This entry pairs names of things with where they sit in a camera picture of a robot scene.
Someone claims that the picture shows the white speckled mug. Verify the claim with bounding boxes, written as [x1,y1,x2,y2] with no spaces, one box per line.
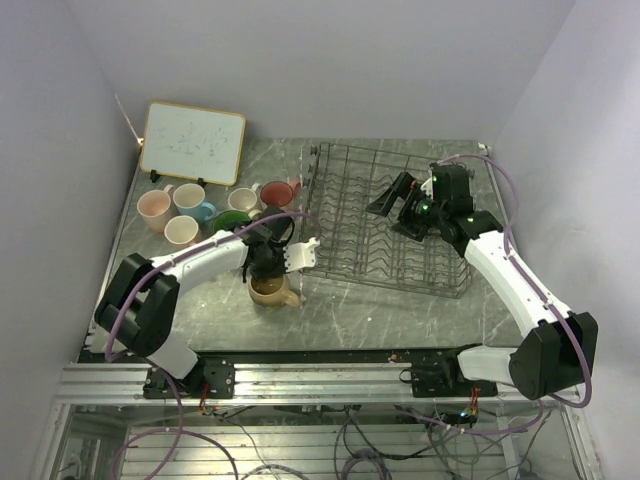
[227,183,263,218]

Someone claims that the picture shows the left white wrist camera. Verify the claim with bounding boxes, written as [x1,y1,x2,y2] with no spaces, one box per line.
[283,237,320,273]

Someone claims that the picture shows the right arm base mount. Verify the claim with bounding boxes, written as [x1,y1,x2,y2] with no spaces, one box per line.
[399,361,498,399]

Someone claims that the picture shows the pink floral mug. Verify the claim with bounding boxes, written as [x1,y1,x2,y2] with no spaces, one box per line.
[260,180,301,210]

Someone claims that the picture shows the large beige mug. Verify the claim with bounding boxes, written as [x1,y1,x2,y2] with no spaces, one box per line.
[211,210,251,233]

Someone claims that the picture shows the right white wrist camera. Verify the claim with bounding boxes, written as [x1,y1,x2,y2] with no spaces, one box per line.
[420,175,434,196]

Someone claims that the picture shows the light pink faceted mug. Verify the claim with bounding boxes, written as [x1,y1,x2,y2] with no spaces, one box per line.
[164,215,202,248]

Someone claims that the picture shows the cable bundle under table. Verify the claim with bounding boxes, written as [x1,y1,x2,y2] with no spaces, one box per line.
[169,402,551,480]

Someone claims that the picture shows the salmon pink mug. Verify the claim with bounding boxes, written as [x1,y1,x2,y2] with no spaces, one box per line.
[137,185,179,233]

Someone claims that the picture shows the aluminium frame rail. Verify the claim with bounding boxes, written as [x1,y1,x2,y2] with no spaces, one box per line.
[53,360,581,405]

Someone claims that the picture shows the wire dish rack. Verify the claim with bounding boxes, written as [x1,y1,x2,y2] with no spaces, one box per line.
[296,142,476,300]

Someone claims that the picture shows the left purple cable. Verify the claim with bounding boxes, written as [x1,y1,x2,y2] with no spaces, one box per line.
[104,210,324,480]

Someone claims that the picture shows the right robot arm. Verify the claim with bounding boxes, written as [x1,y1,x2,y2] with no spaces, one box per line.
[366,157,598,408]

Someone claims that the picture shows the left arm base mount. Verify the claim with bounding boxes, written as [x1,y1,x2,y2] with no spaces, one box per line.
[143,355,236,400]

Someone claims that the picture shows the blue mug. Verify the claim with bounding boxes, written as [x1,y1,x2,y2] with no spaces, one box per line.
[172,184,217,224]

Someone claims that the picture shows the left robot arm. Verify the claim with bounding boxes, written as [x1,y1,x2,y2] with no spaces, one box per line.
[94,207,295,397]

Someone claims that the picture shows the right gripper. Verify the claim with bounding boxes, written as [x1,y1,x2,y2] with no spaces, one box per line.
[367,172,447,241]

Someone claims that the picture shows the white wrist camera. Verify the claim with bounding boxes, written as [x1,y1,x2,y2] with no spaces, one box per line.
[420,175,434,196]
[283,237,320,273]

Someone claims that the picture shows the yellow framed whiteboard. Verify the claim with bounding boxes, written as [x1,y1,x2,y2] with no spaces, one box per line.
[140,101,246,186]

